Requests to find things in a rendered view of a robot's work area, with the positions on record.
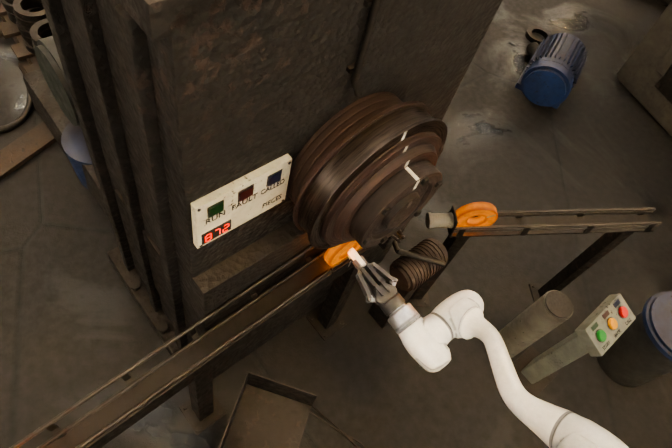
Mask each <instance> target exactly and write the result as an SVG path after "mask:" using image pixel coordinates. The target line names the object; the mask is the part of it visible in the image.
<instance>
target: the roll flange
mask: <svg viewBox="0 0 672 448"><path fill-rule="evenodd" d="M407 107H421V108H423V109H425V110H426V111H427V112H428V113H429V114H430V115H431V113H430V110H429V108H428V107H427V106H426V105H425V104H424V103H422V102H419V101H408V102H402V101H401V100H400V99H399V98H398V97H397V96H396V95H395V94H393V93H391V92H377V93H373V94H370V95H367V96H365V97H363V98H361V99H359V100H357V101H355V102H353V103H351V104H350V105H348V106H347V107H345V108H344V109H342V110H341V111H339V112H338V113H337V114H335V115H334V116H333V117H332V118H331V119H329V120H328V121H327V122H326V123H325V124H324V125H323V126H322V127H321V128H320V129H319V130H318V131H317V132H316V133H315V134H314V135H313V136H312V137H311V138H310V139H309V140H308V142H307V143H306V144H305V145H304V147H303V148H302V149H301V151H300V152H299V154H298V155H297V157H296V158H295V160H294V162H293V163H292V165H291V169H290V175H289V180H288V185H287V191H286V194H287V196H288V197H289V198H290V199H291V200H292V202H293V203H294V204H295V205H294V209H293V222H294V224H295V226H296V227H297V228H298V229H299V230H301V231H303V232H305V231H304V229H303V228H302V227H301V226H300V224H299V222H298V212H299V208H300V205H301V202H302V200H303V198H304V196H305V194H306V192H307V190H308V189H309V187H310V186H311V184H312V183H313V181H314V180H315V178H316V177H317V176H318V174H319V173H320V172H321V171H322V169H323V168H324V167H325V166H326V165H327V163H328V162H329V161H330V160H331V159H332V158H333V157H334V156H335V155H336V154H337V153H338V152H339V151H340V150H341V149H342V148H343V147H344V146H345V145H346V144H347V143H349V142H350V141H351V140H352V139H353V138H354V137H356V136H357V135H358V134H359V133H361V132H362V131H363V130H365V129H366V128H367V127H369V126H370V125H372V124H373V123H375V122H376V121H378V120H380V119H381V118H383V117H385V116H387V115H389V114H391V113H393V112H395V111H398V110H400V109H403V108H407Z"/></svg>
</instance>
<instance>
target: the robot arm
mask: <svg viewBox="0 0 672 448"><path fill-rule="evenodd" d="M347 254H348V255H349V256H350V257H351V259H352V260H353V262H352V263H353V265H354V266H355V267H356V269H357V270H358V273H357V274H356V279H357V281H358V283H359V285H360V287H361V289H362V291H363V293H364V296H365V301H366V303H367V304H369V303H375V304H377V305H378V306H380V308H381V310H382V311H383V312H384V314H385V315H386V316H389V317H390V318H389V319H388V322H389V324H390V325H391V326H392V327H393V329H394V330H395V331H396V333H397V334H398V335H399V337H400V339H401V341H402V343H403V345H404V347H405V348H406V350H407V351H408V352H409V354H410V355H411V356H412V357H413V358H414V359H415V360H416V361H417V362H418V363H419V365H421V366H422V367H423V368H424V369H425V370H426V371H428V372H438V371H440V370H441V369H442V368H444V367H445V366H446V365H447V364H448V363H449V362H450V361H451V354H450V349H449V348H448V346H447V344H448V343H449V342H450V341H451V340H452V339H453V338H464V339H471V338H473V337H476V338H478V339H480V340H481V341H482V342H483V343H484V345H485V347H486V351H487V354H488V357H489V361H490V364H491V368H492V371H493V375H494V378H495V382H496V385H497V388H498V391H499V393H500V395H501V397H502V399H503V401H504V402H505V404H506V405H507V407H508V408H509V409H510V410H511V411H512V413H513V414H514V415H515V416H516V417H517V418H518V419H519V420H521V421H522V422H523V423H524V424H525V425H526V426H527V427H528V428H529V429H530V430H532V431H533V432H534V433H535V434H536V435H537V436H538V437H539V438H540V439H541V440H542V441H543V442H544V443H545V444H546V445H547V446H548V447H549V448H629V447H628V446H627V445H626V444H624V443H623V442H622V441H621V440H620V439H618V438H617V437H616V436H615V435H613V434H612V433H610V432H609V431H607V430H606V429H604V428H603V427H601V426H599V425H598V424H596V423H594V422H593V421H591V420H589V419H586V418H584V417H582V416H580V415H577V414H575V413H573V412H571V411H569V410H567V409H564V408H561V407H558V406H555V405H553V404H551V403H548V402H546V401H543V400H541V399H538V398H536V397H534V396H533V395H531V394H530V393H529V392H527V391H526V390H525V388H524V387H523V386H522V384H521V382H520V380H519V378H518V375H517V373H516V371H515V368H514V366H513V363H512V360H511V358H510V355H509V353H508V350H507V348H506V346H505V343H504V341H503V339H502V337H501V335H500V333H499V332H498V331H497V329H496V328H495V327H494V326H493V325H492V324H491V323H489V322H488V321H487V320H486V319H485V318H484V315H483V311H484V302H483V300H482V298H481V297H480V295H479V294H477V293H476V292H474V291H471V290H462V291H459V292H456V293H454V294H453V295H451V296H449V297H448V298H446V299H445V300H444V301H442V302H441V303H440V304H439V305H438V306H436V307H435V309H434V310H433V311H432V312H431V313H430V314H428V315H427V316H425V317H423V318H422V317H420V314H419V313H418V312H417V311H416V310H415V308H414V307H413V306H412V305H411V303H407V304H405V303H406V302H405V300H404V298H403V297H402V296H401V295H400V293H398V292H397V288H396V287H395V286H396V283H397V281H398V279H397V278H395V277H393V276H391V275H390V274H389V273H387V272H386V271H385V270H384V269H383V268H381V267H380V266H379V265H378V264H376V263H375V262H372V263H368V262H367V261H366V259H365V258H364V257H363V256H362V255H361V256H359V254H358V253H357V252H356V251H355V249H354V248H353V247H352V248H351V249H349V251H348V253H347ZM365 269H366V270H365ZM366 271H367V272H368V273H369V274H370V275H369V274H368V273H367V272H366ZM377 273H378V274H379V275H380V276H381V277H383V278H384V279H385V280H386V281H387V282H389V283H390V284H391V285H390V284H387V283H386V282H385V281H384V280H383V279H381V277H380V276H379V275H378V274H377ZM370 276H371V277H372V278H373V279H372V278H371V277H370ZM365 281H366V282H365ZM374 281H375V282H376V283H377V284H376V283H375V282H374ZM366 283H367V284H368V285H369V286H370V288H371V290H372V291H373V293H374V298H373V296H372V295H371V293H370V291H369V288H368V286H367V284H366ZM416 319H417V320H416ZM415 320H416V321H415ZM410 324H411V325H410ZM405 328H406V329H405ZM400 332H401V333H400Z"/></svg>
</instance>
